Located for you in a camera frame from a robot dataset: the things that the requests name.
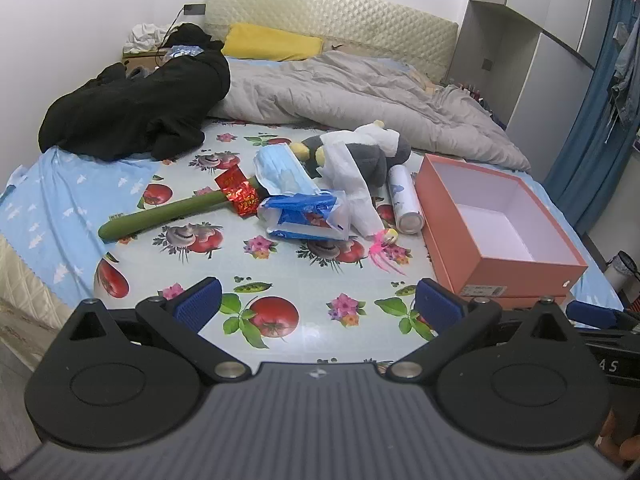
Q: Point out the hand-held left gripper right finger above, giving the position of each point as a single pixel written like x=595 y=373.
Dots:
x=440 y=304

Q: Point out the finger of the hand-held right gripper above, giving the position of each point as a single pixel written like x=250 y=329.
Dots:
x=592 y=314

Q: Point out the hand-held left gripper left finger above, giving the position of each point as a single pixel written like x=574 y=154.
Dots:
x=200 y=302

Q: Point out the pink cardboard box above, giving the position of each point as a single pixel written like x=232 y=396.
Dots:
x=525 y=277

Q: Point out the blue face mask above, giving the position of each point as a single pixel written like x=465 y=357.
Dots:
x=280 y=170

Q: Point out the person's right hand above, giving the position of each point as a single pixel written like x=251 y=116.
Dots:
x=622 y=440

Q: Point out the white bin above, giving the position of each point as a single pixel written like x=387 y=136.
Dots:
x=620 y=267

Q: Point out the pink feather toy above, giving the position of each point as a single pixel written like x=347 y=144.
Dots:
x=382 y=247

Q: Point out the green cucumber roll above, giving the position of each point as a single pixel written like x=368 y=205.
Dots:
x=165 y=212

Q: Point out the fruit-printed bed sheet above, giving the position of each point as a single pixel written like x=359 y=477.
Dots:
x=300 y=280

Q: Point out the white spray can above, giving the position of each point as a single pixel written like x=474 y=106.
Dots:
x=405 y=200

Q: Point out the red foil tea packet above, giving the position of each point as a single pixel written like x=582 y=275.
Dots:
x=240 y=195

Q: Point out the blue printed plastic bag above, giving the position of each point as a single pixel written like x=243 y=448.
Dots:
x=300 y=210

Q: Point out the white plastic bag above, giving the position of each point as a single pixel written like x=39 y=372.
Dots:
x=350 y=175

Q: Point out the grey penguin plush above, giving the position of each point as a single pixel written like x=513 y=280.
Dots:
x=367 y=160

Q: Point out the blue patterned bed sheet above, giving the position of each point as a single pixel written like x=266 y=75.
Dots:
x=65 y=200

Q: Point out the beige quilted mattress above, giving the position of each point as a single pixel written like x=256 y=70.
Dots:
x=25 y=280

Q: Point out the blue curtain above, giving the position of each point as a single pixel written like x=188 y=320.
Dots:
x=590 y=135

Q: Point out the black clothing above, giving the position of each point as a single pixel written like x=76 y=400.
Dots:
x=140 y=105

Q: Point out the grey duvet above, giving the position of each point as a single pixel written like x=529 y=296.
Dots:
x=350 y=90

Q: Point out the hanging denim clothing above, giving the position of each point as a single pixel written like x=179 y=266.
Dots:
x=627 y=75

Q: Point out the small blue packet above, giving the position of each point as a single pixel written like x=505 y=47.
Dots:
x=182 y=51

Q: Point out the grey wardrobe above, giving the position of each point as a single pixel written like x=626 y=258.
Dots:
x=540 y=60

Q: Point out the yellow pillow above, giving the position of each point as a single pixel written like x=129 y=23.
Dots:
x=270 y=42

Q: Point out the white crumpled cloth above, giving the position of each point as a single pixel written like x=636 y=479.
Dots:
x=145 y=35

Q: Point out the beige quilted headboard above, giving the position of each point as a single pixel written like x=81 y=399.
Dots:
x=350 y=15

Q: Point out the dark wall socket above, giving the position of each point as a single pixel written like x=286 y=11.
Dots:
x=194 y=9

